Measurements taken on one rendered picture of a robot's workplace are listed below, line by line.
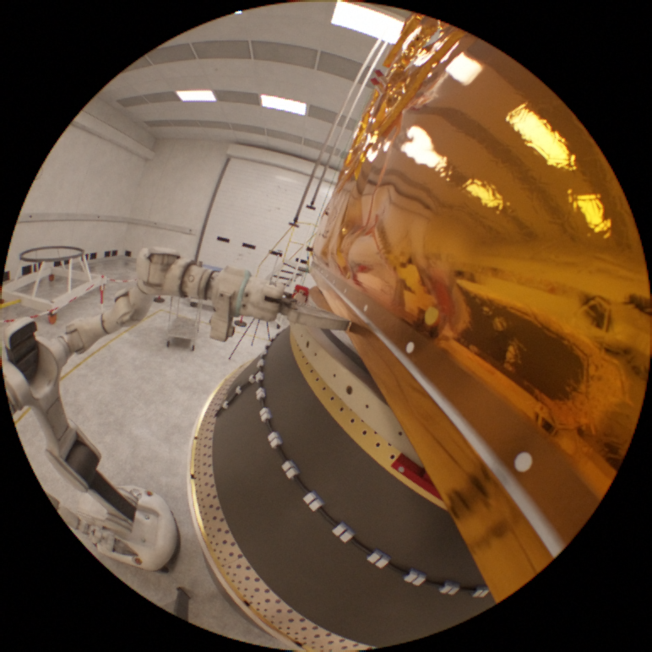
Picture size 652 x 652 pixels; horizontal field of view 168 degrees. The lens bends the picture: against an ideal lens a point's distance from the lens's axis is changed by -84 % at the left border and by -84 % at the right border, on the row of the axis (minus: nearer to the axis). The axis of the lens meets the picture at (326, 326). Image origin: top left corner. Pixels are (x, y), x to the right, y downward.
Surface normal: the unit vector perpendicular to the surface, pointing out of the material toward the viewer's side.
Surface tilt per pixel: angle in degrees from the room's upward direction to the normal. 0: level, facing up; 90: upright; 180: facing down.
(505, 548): 90
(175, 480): 0
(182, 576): 0
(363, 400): 90
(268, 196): 90
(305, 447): 62
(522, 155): 91
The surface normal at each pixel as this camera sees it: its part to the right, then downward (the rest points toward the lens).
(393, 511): -0.42, -0.42
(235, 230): 0.15, 0.33
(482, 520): -0.94, -0.26
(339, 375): -0.79, -0.10
